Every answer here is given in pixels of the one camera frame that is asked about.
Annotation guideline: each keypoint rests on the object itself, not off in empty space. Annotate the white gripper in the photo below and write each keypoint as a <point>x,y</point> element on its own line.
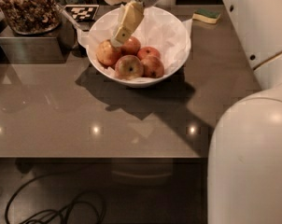
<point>131,15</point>

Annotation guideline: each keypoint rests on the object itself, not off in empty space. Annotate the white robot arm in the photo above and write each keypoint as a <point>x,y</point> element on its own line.
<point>244,171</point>

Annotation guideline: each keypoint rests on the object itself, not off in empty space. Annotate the back red apple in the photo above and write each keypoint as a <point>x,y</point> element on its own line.
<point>131,46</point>

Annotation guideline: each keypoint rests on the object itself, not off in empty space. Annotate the small red apple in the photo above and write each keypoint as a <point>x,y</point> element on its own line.
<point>148,51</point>

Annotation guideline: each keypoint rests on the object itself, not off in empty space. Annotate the white bowl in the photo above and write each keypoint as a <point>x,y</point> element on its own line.
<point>141,80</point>

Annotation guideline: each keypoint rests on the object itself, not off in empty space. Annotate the front yellow red apple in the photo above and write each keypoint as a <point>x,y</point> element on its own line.
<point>128,67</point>

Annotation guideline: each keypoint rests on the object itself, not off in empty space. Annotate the right front red apple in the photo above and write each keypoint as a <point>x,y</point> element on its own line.
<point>153,67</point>

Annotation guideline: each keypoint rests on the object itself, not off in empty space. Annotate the black white marker tag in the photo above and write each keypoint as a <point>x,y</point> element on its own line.
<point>82,12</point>

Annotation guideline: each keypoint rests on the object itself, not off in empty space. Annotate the white paper liner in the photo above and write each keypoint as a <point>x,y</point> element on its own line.
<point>162,31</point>

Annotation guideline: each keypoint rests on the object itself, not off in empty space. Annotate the grey metal box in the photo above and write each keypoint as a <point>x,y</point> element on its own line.
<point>51,47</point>

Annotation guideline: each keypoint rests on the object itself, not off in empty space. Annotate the yellow green sponge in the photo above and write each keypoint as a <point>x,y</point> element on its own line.
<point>206,16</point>

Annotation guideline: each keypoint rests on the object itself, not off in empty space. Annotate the glass jar of nuts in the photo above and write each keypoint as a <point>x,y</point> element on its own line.
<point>31,17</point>

